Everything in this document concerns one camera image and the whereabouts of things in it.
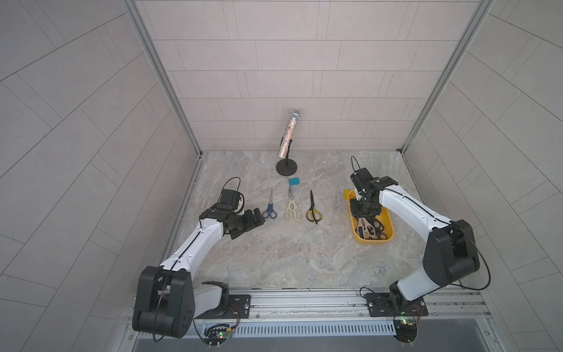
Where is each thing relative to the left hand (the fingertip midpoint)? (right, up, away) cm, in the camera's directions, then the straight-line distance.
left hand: (259, 220), depth 85 cm
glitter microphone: (+11, +36, +9) cm, 39 cm away
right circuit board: (+49, -30, -17) cm, 60 cm away
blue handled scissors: (+4, +2, +9) cm, 10 cm away
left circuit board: (-10, -30, -19) cm, 37 cm away
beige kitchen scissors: (+13, +3, +9) cm, 16 cm away
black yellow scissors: (+22, +1, +8) cm, 23 cm away
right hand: (+38, +3, +2) cm, 38 cm away
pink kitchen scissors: (+42, -4, +2) cm, 42 cm away
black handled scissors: (+48, -4, +2) cm, 48 cm away
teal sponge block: (+14, +14, +21) cm, 29 cm away
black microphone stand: (+10, +21, +23) cm, 33 cm away
